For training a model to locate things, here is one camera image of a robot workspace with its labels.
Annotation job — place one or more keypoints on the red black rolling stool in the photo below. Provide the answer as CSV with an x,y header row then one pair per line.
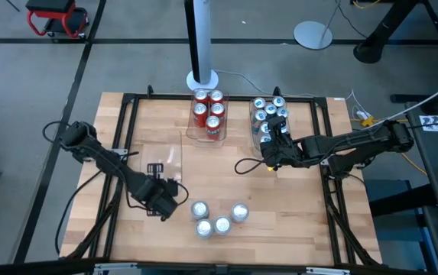
x,y
50,5

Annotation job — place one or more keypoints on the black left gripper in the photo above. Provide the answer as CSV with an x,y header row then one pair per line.
x,y
169,195

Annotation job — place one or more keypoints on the black metal table frame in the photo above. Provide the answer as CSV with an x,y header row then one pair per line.
x,y
222,98

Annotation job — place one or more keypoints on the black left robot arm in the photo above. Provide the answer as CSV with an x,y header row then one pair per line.
x,y
127,177

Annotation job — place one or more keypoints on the black horizontal beam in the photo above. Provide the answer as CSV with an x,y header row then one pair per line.
x,y
31,267

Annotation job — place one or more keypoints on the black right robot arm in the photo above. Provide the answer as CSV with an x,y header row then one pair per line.
x,y
337,145

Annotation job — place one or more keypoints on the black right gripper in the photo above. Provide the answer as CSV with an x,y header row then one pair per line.
x,y
279,151

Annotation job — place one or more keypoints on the clear plastic bin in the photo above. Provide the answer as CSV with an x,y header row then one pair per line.
x,y
165,149
192,135
254,149

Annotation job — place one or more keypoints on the red soda can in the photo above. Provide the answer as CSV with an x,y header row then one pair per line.
x,y
199,109
217,109
213,122
216,95
200,95

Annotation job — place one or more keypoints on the yellow plug connector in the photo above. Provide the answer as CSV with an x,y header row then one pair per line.
x,y
367,121

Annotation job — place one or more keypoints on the black desk leg frame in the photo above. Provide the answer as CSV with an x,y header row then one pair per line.
x,y
381,36

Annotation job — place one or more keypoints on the silver metal bracket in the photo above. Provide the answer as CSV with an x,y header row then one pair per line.
x,y
115,269
327,271

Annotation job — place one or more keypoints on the blue slim drink can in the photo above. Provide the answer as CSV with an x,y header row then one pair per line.
x,y
278,101
265,127
284,128
258,102
283,112
265,138
260,115
270,109

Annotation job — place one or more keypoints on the grey round-base stand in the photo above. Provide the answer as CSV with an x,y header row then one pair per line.
x,y
312,36

